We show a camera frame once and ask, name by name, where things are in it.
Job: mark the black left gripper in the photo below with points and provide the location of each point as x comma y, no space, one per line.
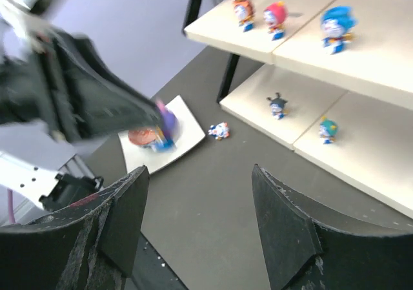
65,83

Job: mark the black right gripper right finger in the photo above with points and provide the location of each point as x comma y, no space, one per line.
307,245

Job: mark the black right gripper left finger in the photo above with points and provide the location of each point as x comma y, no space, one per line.
91,244

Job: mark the purple white Doraemon figure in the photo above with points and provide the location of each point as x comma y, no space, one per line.
169,128

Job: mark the orange lion Doraemon figure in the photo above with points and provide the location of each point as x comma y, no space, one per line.
244,11

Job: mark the pink-hooded Doraemon figure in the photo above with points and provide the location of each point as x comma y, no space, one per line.
275,16

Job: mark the blue bucket Doraemon figure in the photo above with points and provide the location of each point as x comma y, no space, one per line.
336,24

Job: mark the three-tier beige black shelf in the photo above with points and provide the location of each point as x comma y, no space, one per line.
366,89

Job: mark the red patterned bowl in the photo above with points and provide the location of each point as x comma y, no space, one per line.
144,137

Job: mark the white square plate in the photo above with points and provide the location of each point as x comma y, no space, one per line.
188,135

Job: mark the white sheep Doraemon figure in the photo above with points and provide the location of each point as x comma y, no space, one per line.
219,131

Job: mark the teal-hooded Doraemon figure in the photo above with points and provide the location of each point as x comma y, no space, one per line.
327,130

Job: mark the grey-hooded Doraemon figure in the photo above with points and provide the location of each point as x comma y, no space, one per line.
277,106

